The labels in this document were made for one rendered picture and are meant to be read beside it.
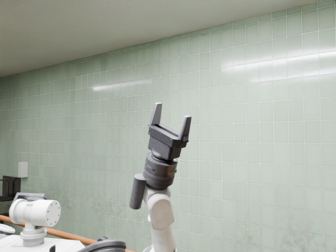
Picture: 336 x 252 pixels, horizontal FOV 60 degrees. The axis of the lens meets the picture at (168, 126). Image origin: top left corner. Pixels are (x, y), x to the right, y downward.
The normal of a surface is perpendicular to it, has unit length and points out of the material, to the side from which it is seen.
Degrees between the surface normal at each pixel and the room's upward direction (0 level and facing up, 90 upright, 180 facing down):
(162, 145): 97
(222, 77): 90
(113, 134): 90
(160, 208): 113
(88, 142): 90
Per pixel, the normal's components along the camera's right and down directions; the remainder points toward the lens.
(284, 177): -0.56, -0.04
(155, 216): 0.37, 0.36
